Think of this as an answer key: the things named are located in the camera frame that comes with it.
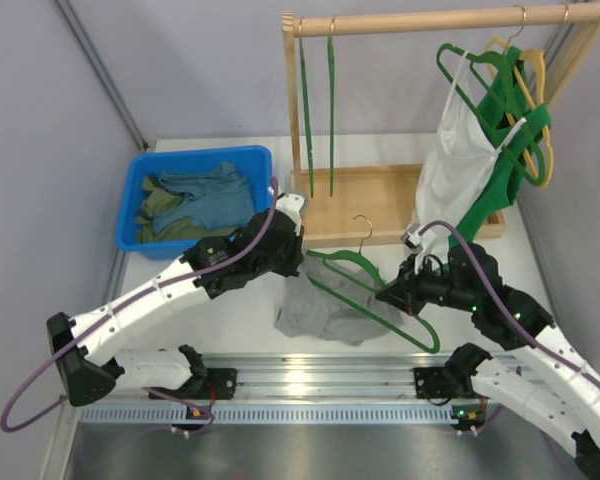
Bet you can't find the yellow hanger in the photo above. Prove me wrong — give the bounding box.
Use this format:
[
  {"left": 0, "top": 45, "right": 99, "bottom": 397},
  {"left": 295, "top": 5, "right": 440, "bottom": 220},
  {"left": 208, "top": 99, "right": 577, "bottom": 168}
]
[{"left": 513, "top": 48, "right": 554, "bottom": 189}]

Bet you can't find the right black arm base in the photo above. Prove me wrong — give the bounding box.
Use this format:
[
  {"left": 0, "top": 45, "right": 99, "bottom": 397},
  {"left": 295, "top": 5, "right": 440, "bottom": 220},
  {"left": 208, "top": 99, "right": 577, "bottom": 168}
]
[{"left": 413, "top": 343, "right": 492, "bottom": 406}]

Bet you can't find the olive green garment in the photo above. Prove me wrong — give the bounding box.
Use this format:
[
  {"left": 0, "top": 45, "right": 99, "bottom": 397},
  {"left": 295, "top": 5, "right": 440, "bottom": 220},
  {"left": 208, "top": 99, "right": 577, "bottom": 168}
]
[{"left": 136, "top": 175, "right": 202, "bottom": 244}]

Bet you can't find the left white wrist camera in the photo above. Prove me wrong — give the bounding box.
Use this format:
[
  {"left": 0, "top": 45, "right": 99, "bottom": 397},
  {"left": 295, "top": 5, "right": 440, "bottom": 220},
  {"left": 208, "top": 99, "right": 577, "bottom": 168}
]
[{"left": 268, "top": 187, "right": 309, "bottom": 228}]

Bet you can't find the green tank top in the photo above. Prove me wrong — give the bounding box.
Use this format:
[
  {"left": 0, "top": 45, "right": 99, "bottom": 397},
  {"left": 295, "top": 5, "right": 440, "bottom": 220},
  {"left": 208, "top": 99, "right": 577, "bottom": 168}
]
[{"left": 457, "top": 46, "right": 554, "bottom": 241}]

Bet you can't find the blue plastic bin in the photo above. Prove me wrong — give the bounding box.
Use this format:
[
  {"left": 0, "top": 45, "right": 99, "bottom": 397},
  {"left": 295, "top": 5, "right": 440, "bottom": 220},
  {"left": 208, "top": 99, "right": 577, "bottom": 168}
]
[{"left": 116, "top": 145, "right": 272, "bottom": 260}]

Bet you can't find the perforated cable duct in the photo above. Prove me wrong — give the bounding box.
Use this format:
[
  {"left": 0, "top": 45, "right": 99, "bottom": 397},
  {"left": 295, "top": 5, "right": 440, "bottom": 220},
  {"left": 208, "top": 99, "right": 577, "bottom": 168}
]
[{"left": 79, "top": 402, "right": 483, "bottom": 425}]

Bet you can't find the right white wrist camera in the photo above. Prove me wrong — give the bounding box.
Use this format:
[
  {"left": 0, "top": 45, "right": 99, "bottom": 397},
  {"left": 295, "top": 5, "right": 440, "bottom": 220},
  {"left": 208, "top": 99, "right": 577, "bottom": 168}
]
[{"left": 401, "top": 221, "right": 440, "bottom": 273}]

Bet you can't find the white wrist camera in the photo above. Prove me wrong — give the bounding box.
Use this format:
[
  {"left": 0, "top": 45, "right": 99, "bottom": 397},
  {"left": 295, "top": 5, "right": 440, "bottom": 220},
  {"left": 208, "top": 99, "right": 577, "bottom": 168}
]
[
  {"left": 401, "top": 221, "right": 440, "bottom": 273},
  {"left": 268, "top": 187, "right": 309, "bottom": 228}
]

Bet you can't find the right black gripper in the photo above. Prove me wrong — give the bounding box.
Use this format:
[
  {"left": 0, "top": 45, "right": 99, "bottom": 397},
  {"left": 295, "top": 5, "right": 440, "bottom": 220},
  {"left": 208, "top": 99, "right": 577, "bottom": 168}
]
[{"left": 376, "top": 251, "right": 477, "bottom": 315}]

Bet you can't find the white tank top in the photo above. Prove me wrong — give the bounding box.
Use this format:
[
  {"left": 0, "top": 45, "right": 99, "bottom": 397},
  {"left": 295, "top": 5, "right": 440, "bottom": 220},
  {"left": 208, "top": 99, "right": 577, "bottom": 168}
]
[{"left": 409, "top": 57, "right": 527, "bottom": 250}]

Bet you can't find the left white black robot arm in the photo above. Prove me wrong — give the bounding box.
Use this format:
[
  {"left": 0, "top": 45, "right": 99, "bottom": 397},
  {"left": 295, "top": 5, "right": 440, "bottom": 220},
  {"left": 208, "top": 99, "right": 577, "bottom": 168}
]
[{"left": 46, "top": 210, "right": 303, "bottom": 407}]

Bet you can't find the grey tank top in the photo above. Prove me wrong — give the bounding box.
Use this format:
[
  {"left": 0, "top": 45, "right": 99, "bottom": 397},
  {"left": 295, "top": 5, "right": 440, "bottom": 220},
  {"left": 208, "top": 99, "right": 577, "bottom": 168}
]
[{"left": 275, "top": 256, "right": 403, "bottom": 347}]

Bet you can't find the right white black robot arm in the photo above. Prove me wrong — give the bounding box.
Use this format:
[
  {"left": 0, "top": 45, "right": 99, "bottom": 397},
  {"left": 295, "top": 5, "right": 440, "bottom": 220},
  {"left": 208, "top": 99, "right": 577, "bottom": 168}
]
[{"left": 376, "top": 244, "right": 600, "bottom": 479}]

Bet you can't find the wooden clothes rack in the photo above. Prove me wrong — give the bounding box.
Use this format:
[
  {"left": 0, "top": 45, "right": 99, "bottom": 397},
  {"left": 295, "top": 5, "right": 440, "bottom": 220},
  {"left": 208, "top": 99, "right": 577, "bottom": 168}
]
[{"left": 282, "top": 1, "right": 600, "bottom": 248}]

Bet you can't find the teal blue garment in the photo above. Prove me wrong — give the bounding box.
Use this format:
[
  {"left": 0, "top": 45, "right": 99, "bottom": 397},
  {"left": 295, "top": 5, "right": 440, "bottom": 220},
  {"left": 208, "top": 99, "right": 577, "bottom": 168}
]
[{"left": 152, "top": 162, "right": 256, "bottom": 234}]

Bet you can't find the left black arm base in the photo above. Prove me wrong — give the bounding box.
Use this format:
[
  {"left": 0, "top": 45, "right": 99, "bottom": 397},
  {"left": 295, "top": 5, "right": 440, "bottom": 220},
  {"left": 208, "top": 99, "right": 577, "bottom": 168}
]
[{"left": 156, "top": 345, "right": 237, "bottom": 400}]

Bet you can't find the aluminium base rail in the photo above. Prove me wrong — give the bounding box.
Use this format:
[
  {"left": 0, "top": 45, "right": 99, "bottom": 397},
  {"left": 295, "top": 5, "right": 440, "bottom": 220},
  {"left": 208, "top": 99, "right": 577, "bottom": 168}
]
[{"left": 79, "top": 352, "right": 571, "bottom": 401}]

